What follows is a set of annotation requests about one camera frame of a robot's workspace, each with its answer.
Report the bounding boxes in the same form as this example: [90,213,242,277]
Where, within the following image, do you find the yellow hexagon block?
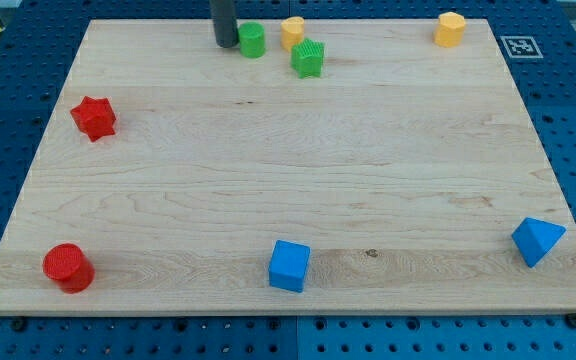
[433,12,466,48]

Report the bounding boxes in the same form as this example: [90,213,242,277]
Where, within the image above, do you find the wooden board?
[0,19,576,317]

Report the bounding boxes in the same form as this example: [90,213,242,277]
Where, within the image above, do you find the blue cube block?
[268,240,311,293]

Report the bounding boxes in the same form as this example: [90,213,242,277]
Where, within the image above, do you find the green star block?
[291,38,325,78]

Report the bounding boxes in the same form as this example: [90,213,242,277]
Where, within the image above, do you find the green cylinder block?
[238,22,266,58]

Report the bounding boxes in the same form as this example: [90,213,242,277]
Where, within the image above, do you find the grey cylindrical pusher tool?
[209,0,239,48]

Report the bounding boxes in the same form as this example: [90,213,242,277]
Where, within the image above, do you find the red star block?
[70,96,116,142]

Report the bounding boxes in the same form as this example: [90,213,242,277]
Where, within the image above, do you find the red cylinder block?
[42,243,95,294]

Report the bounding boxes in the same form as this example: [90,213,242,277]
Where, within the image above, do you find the blue triangle block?
[511,217,566,268]

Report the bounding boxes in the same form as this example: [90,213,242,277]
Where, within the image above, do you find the white fiducial marker tag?
[500,35,543,59]

